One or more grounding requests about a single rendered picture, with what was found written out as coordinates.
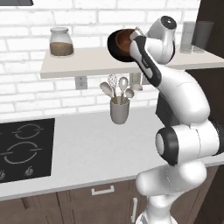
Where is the white drawer handle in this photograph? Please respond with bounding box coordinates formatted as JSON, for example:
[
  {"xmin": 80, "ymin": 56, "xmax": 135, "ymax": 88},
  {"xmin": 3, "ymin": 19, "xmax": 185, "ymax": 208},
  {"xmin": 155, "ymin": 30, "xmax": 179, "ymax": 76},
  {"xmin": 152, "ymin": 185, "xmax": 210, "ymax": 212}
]
[{"xmin": 90, "ymin": 185, "xmax": 116, "ymax": 196}]

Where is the dark range hood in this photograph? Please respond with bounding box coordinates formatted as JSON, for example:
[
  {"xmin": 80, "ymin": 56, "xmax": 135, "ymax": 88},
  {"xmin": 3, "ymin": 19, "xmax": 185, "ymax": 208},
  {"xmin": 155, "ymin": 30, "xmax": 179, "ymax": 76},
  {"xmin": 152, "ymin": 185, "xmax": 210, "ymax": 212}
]
[{"xmin": 0, "ymin": 0, "xmax": 34, "ymax": 7}]

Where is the grey ladle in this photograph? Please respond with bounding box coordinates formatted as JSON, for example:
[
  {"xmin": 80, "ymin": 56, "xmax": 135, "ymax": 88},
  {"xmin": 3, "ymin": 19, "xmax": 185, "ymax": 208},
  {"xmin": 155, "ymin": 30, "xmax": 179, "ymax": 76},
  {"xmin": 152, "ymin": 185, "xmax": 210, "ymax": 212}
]
[{"xmin": 122, "ymin": 88, "xmax": 135, "ymax": 104}]

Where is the beige wall shelf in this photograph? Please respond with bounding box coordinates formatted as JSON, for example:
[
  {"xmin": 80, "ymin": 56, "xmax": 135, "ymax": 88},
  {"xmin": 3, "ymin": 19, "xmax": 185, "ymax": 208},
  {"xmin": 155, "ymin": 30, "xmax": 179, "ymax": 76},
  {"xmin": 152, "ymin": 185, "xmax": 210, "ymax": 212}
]
[{"xmin": 39, "ymin": 45, "xmax": 224, "ymax": 80}]

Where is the brown drawer front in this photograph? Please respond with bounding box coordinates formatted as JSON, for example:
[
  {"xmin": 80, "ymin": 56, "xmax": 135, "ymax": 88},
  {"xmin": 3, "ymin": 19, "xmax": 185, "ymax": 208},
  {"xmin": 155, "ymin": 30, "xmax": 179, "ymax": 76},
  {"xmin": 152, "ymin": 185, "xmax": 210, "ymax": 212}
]
[{"xmin": 56, "ymin": 178, "xmax": 138, "ymax": 207}]

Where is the metal whisk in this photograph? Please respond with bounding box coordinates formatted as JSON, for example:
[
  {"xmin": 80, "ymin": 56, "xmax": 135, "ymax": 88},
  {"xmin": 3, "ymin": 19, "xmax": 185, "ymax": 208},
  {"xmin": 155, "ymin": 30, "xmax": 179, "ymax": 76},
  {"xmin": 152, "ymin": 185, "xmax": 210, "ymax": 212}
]
[{"xmin": 107, "ymin": 73, "xmax": 119, "ymax": 105}]

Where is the glass jar with brown contents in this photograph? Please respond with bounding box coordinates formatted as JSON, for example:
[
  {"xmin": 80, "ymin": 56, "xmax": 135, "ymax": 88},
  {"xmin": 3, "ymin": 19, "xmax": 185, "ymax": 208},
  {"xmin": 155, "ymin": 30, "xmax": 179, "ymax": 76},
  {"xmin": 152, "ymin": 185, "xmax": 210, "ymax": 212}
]
[{"xmin": 49, "ymin": 26, "xmax": 74, "ymax": 58}]

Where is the grey utensil pot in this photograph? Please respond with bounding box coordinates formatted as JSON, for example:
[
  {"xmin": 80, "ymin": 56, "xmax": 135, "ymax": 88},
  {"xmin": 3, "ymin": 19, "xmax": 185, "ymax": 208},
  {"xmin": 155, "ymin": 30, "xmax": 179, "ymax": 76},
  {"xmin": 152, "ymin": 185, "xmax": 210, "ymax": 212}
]
[{"xmin": 109, "ymin": 97, "xmax": 130, "ymax": 125}]

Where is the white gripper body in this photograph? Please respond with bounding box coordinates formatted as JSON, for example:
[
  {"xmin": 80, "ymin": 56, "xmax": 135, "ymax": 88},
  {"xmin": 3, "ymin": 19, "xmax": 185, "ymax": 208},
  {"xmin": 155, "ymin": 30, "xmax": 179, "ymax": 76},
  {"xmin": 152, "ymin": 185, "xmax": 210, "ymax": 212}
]
[{"xmin": 129, "ymin": 26, "xmax": 146, "ymax": 41}]

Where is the dark tall cabinet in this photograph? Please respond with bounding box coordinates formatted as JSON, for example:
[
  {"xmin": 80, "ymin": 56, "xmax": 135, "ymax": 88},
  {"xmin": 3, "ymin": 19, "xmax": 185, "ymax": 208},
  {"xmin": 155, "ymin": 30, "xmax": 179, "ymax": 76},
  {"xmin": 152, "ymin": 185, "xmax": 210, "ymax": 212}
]
[{"xmin": 185, "ymin": 0, "xmax": 224, "ymax": 123}]

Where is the black hob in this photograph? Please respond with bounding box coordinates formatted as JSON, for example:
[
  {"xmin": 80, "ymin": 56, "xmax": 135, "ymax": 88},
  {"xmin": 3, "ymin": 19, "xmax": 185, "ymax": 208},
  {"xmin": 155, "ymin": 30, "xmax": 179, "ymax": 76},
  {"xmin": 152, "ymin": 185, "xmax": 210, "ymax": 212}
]
[{"xmin": 0, "ymin": 117, "xmax": 56, "ymax": 185}]

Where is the black and brown bowl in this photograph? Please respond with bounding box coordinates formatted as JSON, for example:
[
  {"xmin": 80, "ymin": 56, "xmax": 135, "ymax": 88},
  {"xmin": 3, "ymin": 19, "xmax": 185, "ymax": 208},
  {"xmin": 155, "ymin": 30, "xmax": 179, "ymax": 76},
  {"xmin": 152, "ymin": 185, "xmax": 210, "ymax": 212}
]
[{"xmin": 107, "ymin": 28, "xmax": 138, "ymax": 63}]

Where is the grey wall socket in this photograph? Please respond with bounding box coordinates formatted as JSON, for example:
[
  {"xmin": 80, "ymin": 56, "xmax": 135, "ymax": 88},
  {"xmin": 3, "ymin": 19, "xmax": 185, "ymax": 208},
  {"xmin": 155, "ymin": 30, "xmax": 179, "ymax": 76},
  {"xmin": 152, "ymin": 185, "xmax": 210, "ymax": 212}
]
[
  {"xmin": 74, "ymin": 75, "xmax": 88, "ymax": 90},
  {"xmin": 129, "ymin": 72, "xmax": 143, "ymax": 86}
]

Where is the grey slotted spoon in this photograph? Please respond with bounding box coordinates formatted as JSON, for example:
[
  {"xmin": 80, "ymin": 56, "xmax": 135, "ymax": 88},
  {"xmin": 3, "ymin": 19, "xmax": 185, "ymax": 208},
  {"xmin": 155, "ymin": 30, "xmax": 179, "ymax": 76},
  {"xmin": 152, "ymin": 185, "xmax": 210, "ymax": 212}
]
[{"xmin": 117, "ymin": 76, "xmax": 130, "ymax": 105}]

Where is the grey spatula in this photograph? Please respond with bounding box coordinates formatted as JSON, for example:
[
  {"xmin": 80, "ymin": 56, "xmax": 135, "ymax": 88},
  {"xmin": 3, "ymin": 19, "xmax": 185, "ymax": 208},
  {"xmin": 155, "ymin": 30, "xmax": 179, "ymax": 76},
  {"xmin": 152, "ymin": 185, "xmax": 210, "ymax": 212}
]
[{"xmin": 99, "ymin": 81, "xmax": 116, "ymax": 103}]

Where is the brown cupboard door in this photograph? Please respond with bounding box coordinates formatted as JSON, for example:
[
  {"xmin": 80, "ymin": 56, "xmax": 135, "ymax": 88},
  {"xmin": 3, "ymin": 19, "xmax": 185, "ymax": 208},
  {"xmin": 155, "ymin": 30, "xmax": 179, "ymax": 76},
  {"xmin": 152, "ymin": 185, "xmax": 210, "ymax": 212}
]
[
  {"xmin": 0, "ymin": 192, "xmax": 65, "ymax": 224},
  {"xmin": 59, "ymin": 179, "xmax": 150, "ymax": 224}
]

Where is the white cupboard door handle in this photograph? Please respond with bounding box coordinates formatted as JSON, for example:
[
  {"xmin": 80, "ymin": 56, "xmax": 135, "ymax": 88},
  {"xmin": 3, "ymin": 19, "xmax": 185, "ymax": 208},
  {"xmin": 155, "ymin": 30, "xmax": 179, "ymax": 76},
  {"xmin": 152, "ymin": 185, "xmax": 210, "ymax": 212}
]
[{"xmin": 130, "ymin": 197, "xmax": 138, "ymax": 224}]

